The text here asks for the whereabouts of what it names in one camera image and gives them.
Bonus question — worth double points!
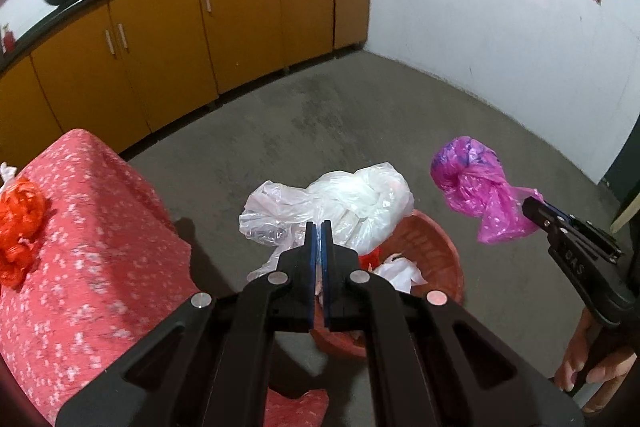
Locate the white knotted plastic bag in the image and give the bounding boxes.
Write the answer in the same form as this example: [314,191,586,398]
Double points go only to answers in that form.
[372,254,429,296]

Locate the orange-red plastic bag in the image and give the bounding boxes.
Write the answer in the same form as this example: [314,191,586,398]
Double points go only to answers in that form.
[0,177,54,291]

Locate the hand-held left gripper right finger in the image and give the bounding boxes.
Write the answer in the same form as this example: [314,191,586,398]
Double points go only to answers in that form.
[323,220,587,427]

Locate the purple plastic bag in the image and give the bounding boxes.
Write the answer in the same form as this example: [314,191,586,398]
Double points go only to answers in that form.
[430,136,545,245]

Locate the wooden base cabinets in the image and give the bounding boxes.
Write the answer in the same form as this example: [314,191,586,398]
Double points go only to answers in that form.
[0,0,374,168]

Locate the person's right hand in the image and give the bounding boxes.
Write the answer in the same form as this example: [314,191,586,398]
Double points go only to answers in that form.
[555,307,640,413]

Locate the red plastic basket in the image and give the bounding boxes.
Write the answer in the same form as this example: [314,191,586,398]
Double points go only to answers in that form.
[310,209,465,360]

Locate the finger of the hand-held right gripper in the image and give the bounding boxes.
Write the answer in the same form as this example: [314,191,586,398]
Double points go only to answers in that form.
[522,196,624,264]
[537,219,614,308]

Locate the red floral tablecloth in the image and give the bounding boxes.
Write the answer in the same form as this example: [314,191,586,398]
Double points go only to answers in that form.
[0,128,331,427]

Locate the dark door panel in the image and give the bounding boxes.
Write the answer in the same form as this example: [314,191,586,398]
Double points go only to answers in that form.
[601,127,640,233]

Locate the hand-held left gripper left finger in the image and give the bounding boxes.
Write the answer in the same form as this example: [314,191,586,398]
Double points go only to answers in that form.
[55,221,322,427]

